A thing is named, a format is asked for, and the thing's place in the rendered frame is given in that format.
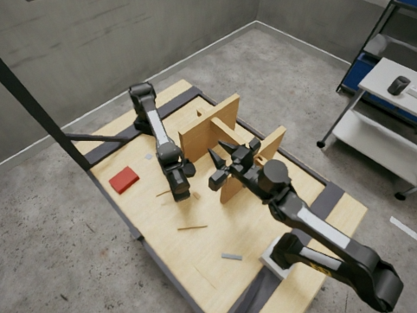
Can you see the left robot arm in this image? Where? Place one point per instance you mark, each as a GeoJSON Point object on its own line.
{"type": "Point", "coordinates": [167, 151]}

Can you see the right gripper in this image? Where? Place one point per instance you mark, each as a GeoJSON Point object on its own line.
{"type": "Point", "coordinates": [218, 179]}

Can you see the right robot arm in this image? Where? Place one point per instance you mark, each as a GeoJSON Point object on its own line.
{"type": "Point", "coordinates": [377, 284]}

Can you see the red rectangular block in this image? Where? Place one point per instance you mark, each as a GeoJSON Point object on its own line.
{"type": "Point", "coordinates": [124, 179]}

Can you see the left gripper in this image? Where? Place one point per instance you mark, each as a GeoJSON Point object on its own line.
{"type": "Point", "coordinates": [179, 197]}

